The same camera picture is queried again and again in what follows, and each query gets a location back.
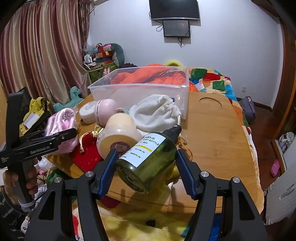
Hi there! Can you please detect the colourful patchwork blanket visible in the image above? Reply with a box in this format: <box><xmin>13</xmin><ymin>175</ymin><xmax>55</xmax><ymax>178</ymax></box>
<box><xmin>189</xmin><ymin>67</ymin><xmax>237</xmax><ymax>101</ymax></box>

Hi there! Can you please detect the pink striped curtain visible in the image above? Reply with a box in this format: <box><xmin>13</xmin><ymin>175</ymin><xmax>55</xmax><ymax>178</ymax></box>
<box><xmin>1</xmin><ymin>1</ymin><xmax>90</xmax><ymax>104</ymax></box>

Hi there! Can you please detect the green storage box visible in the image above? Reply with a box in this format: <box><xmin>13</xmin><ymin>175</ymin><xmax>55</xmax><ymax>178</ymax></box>
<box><xmin>88</xmin><ymin>63</ymin><xmax>117</xmax><ymax>83</ymax></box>

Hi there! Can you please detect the white drawstring pouch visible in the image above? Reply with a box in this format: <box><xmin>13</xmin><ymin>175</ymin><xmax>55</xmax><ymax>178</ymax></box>
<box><xmin>128</xmin><ymin>94</ymin><xmax>181</xmax><ymax>136</ymax></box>

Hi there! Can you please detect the pink croc shoe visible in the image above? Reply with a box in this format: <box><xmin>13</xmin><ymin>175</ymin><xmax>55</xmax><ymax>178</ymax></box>
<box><xmin>270</xmin><ymin>159</ymin><xmax>280</xmax><ymax>177</ymax></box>

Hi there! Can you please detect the white cabinet door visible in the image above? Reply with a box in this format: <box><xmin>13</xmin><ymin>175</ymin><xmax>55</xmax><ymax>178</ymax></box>
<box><xmin>265</xmin><ymin>162</ymin><xmax>296</xmax><ymax>225</ymax></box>

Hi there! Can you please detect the yellow neck pillow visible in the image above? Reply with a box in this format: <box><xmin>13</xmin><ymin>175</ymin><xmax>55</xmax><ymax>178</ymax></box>
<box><xmin>165</xmin><ymin>60</ymin><xmax>182</xmax><ymax>67</ymax></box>

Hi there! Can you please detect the clear plastic storage bin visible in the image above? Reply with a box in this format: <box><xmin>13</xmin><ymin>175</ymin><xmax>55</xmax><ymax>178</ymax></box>
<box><xmin>88</xmin><ymin>67</ymin><xmax>189</xmax><ymax>119</ymax></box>

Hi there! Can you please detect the red gold drawstring pouch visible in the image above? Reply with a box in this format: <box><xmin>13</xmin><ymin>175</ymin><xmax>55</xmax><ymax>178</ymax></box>
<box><xmin>70</xmin><ymin>125</ymin><xmax>103</xmax><ymax>173</ymax></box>

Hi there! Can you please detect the small wall monitor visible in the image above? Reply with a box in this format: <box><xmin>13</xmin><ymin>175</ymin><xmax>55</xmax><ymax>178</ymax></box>
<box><xmin>163</xmin><ymin>20</ymin><xmax>190</xmax><ymax>38</ymax></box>

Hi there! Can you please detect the orange down jacket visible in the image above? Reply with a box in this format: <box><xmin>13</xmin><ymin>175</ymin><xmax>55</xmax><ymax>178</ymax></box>
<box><xmin>110</xmin><ymin>64</ymin><xmax>189</xmax><ymax>86</ymax></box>

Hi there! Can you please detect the pile of plush toys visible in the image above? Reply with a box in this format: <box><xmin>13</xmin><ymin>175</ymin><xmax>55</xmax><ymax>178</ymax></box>
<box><xmin>83</xmin><ymin>43</ymin><xmax>125</xmax><ymax>69</ymax></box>

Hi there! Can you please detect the cream tissue roll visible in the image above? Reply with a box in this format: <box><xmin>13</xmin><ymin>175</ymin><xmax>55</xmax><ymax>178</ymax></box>
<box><xmin>96</xmin><ymin>113</ymin><xmax>142</xmax><ymax>159</ymax></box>

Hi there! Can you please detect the teal plush rocking horse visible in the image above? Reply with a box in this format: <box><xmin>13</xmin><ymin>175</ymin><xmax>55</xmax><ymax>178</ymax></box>
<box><xmin>53</xmin><ymin>86</ymin><xmax>84</xmax><ymax>113</ymax></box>

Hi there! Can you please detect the black wall television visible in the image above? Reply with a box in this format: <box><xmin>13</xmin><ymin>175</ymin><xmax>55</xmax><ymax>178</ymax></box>
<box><xmin>149</xmin><ymin>0</ymin><xmax>200</xmax><ymax>20</ymax></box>

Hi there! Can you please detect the left hand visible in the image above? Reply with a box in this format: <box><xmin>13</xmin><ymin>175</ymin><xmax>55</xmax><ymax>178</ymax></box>
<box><xmin>2</xmin><ymin>158</ymin><xmax>39</xmax><ymax>205</ymax></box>

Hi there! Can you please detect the pink round case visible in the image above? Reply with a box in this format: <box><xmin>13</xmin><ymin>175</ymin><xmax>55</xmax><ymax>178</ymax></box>
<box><xmin>94</xmin><ymin>99</ymin><xmax>117</xmax><ymax>128</ymax></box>

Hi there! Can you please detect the dark backpack on floor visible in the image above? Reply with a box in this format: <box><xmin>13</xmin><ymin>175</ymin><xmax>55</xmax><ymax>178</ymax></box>
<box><xmin>239</xmin><ymin>96</ymin><xmax>256</xmax><ymax>125</ymax></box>

